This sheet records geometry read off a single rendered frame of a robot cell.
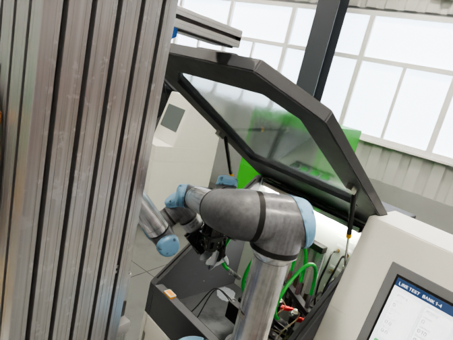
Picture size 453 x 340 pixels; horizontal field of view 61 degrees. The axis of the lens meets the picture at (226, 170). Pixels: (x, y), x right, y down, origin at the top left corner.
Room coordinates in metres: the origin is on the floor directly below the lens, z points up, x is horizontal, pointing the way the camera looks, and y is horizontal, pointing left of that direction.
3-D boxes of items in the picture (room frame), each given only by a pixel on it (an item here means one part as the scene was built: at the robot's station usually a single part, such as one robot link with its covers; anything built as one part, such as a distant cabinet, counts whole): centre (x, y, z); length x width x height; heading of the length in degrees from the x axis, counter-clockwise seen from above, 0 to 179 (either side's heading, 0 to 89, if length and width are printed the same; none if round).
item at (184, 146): (4.77, 1.01, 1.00); 1.30 x 1.09 x 1.99; 41
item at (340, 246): (1.50, -0.57, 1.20); 0.13 x 0.03 x 0.31; 46
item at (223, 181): (1.28, -0.01, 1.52); 0.09 x 0.08 x 0.11; 16
